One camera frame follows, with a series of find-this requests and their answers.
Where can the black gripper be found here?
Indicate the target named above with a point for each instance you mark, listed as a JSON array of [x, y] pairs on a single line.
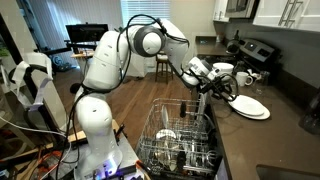
[[218, 85]]

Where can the white dinner plate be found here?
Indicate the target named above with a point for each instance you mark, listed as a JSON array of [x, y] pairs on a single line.
[[261, 116], [248, 105]]

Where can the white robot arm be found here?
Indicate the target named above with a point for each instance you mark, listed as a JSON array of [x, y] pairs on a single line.
[[96, 116]]

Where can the white plate standing in rack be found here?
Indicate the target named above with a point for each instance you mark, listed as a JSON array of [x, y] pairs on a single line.
[[165, 116]]

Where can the white plate lying in rack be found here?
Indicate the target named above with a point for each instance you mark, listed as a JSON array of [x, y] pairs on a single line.
[[165, 134]]

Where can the white ceramic mug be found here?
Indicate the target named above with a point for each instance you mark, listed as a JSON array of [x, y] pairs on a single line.
[[240, 79]]

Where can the white ceramic bowl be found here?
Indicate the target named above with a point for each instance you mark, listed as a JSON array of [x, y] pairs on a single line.
[[225, 66], [230, 75]]

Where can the small steel pot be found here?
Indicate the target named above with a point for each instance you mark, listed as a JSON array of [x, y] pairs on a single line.
[[233, 47]]

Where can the black bottle in rack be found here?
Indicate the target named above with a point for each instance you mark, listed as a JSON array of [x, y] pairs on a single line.
[[183, 109]]

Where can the dark slim bottle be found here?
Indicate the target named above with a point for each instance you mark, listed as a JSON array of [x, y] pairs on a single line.
[[237, 35]]

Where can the wooden bar stool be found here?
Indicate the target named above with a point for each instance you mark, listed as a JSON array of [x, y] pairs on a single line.
[[163, 61]]

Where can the kitchen sink basin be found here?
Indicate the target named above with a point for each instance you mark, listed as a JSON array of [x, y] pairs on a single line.
[[286, 173]]

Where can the metal robot mounting table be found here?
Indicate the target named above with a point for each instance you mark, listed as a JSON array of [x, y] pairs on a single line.
[[128, 156]]

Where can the white window blinds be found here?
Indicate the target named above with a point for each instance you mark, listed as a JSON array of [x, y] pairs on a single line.
[[145, 8]]

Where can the wooden desk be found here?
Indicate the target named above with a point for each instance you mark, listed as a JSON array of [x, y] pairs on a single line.
[[80, 56]]

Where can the black computer monitor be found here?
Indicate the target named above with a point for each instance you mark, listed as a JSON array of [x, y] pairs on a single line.
[[86, 32]]

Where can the wooden board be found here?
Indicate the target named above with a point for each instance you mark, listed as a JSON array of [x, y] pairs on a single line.
[[78, 135]]

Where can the black exercise bike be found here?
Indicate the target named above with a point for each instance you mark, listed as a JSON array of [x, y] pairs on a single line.
[[55, 55]]

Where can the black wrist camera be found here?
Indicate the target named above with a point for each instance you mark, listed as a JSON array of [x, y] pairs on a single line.
[[206, 88]]

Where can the black stand frame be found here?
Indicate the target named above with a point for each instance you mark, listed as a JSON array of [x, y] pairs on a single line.
[[10, 46]]

